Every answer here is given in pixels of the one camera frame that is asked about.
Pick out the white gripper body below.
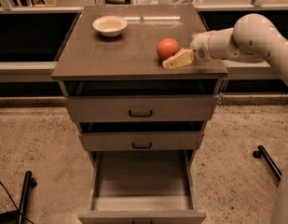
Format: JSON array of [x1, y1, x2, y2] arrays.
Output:
[[190, 32, 213, 62]]

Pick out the grey bottom drawer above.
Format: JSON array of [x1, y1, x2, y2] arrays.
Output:
[[77, 150, 206, 224]]

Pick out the white bowl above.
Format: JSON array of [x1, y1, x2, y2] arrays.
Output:
[[92, 16, 128, 37]]

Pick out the grey drawer cabinet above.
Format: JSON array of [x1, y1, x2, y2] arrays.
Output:
[[50, 4, 228, 224]]

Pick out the grey middle drawer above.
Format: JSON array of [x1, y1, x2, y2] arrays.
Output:
[[79, 132, 203, 151]]

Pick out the grey drawer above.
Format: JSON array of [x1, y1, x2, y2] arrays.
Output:
[[65, 96, 217, 122], [77, 150, 206, 224], [79, 132, 203, 151]]

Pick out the black base leg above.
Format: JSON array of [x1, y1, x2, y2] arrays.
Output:
[[253, 145, 282, 180], [0, 171, 37, 224]]

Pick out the metal railing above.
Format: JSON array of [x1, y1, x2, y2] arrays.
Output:
[[0, 0, 288, 83]]

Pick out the black right base leg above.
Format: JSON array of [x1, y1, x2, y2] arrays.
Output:
[[253, 145, 282, 180]]

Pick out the red apple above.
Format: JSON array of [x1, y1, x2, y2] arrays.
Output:
[[157, 38, 180, 61]]

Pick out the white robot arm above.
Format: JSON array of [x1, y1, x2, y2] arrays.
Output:
[[161, 13, 288, 224]]

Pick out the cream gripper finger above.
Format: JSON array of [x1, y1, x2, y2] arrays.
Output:
[[162, 49, 194, 69]]

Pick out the black left base leg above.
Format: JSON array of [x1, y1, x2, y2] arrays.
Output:
[[0, 171, 37, 224]]

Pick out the grey top drawer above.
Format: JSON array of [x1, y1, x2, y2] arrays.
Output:
[[65, 96, 217, 122]]

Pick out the black cable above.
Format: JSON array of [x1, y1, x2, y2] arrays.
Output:
[[0, 175, 35, 224]]

